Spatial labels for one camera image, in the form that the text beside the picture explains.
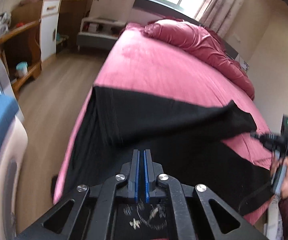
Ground black pants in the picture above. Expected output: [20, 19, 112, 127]
[63, 86, 275, 217]

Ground pink bed with sheet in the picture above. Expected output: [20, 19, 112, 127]
[53, 23, 271, 224]

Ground dark pink quilt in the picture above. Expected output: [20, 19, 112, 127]
[144, 19, 255, 100]

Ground floral curtain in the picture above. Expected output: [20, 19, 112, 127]
[195, 0, 245, 37]

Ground white low bedside shelf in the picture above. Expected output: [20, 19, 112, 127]
[76, 17, 126, 51]

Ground teal lidded cup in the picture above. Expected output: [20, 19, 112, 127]
[16, 62, 28, 78]

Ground wooden desk shelf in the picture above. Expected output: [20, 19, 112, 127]
[0, 0, 87, 96]

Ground white cabinet with drawer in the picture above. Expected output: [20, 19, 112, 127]
[40, 0, 60, 62]

